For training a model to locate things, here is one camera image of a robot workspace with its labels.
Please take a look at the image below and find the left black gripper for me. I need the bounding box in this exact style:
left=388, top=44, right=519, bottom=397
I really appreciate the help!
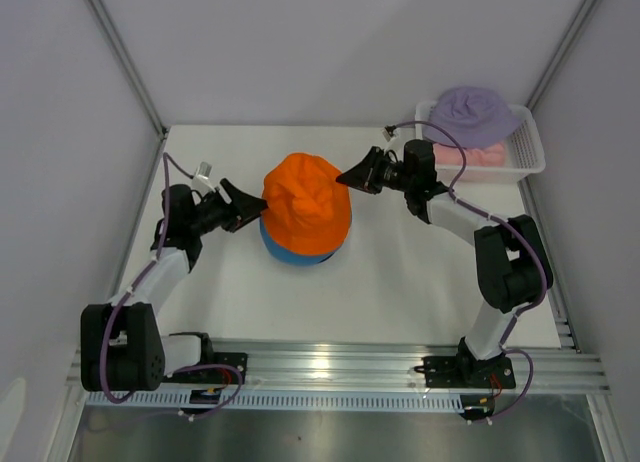
left=189, top=179, right=269, bottom=237

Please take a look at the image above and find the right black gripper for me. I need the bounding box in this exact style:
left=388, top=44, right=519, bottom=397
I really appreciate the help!
left=335, top=147, right=413, bottom=196

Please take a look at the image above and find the orange bucket hat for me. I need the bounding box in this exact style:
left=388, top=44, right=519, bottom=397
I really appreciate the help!
left=261, top=153, right=352, bottom=257

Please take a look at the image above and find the blue bucket hat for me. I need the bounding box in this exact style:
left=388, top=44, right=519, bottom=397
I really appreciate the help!
left=259, top=220, right=341, bottom=267

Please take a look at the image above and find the purple bucket hat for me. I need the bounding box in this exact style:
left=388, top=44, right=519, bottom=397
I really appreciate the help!
left=428, top=86, right=521, bottom=149

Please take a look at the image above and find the black wire hat stand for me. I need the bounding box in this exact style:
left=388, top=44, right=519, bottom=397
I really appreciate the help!
left=319, top=251, right=335, bottom=263

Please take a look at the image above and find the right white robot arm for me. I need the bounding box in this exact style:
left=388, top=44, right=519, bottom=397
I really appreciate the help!
left=336, top=139, right=553, bottom=389

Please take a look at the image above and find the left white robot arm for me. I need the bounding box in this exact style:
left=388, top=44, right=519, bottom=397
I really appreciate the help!
left=80, top=180, right=267, bottom=403

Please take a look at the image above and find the pink bucket hat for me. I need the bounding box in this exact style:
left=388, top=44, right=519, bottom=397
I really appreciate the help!
left=433, top=141, right=507, bottom=167

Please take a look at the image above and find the white plastic basket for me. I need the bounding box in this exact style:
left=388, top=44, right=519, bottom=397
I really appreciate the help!
left=415, top=101, right=546, bottom=184

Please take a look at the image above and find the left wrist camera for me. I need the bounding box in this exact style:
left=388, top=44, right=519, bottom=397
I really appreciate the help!
left=191, top=162, right=217, bottom=196

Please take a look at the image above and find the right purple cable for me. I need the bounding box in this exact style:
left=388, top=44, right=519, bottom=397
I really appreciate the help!
left=387, top=120, right=550, bottom=426

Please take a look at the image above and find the aluminium mounting rail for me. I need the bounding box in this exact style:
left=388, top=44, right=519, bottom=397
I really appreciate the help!
left=64, top=301, right=612, bottom=396

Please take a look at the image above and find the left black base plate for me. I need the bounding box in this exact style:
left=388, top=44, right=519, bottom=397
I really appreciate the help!
left=195, top=352, right=248, bottom=385

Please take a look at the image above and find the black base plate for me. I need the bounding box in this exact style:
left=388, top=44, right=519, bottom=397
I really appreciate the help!
left=195, top=352, right=248, bottom=385
left=413, top=355, right=516, bottom=389

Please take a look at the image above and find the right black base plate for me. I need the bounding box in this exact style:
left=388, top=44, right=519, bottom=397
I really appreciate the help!
left=413, top=355, right=516, bottom=389

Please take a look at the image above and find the white slotted cable duct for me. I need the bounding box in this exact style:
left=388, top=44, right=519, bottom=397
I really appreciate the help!
left=85, top=387, right=464, bottom=412

